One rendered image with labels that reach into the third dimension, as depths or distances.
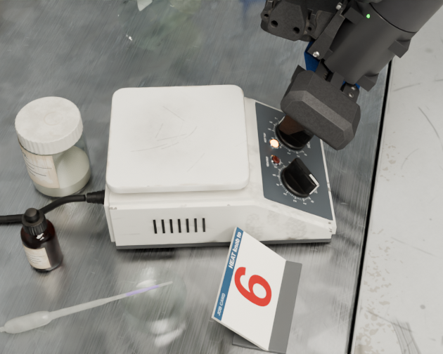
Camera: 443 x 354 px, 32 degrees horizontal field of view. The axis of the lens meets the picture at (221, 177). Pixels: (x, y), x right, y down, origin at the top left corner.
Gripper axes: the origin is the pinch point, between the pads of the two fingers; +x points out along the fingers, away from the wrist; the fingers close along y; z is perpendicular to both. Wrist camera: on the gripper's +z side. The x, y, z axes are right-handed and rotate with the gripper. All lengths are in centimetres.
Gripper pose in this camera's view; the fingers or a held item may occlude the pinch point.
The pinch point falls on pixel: (306, 103)
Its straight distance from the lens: 69.6
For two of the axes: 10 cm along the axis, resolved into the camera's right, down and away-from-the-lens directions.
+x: -4.9, 5.7, 6.5
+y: -3.1, 5.8, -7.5
